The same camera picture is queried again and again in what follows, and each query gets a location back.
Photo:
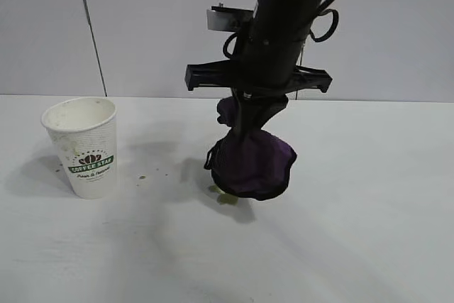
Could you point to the tiny coffee specks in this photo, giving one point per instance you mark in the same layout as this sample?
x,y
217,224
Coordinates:
x,y
56,168

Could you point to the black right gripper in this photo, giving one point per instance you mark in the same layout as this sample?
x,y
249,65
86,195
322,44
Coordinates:
x,y
269,61

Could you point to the white paper coffee cup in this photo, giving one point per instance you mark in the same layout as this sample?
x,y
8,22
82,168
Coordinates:
x,y
88,161

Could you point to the brown coffee spill puddle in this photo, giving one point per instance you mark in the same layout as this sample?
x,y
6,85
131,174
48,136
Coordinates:
x,y
227,199

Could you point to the purple cloth with black hem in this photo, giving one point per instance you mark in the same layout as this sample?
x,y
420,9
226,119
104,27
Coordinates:
x,y
248,171

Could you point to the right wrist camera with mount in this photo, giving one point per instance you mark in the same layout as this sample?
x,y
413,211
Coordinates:
x,y
227,17

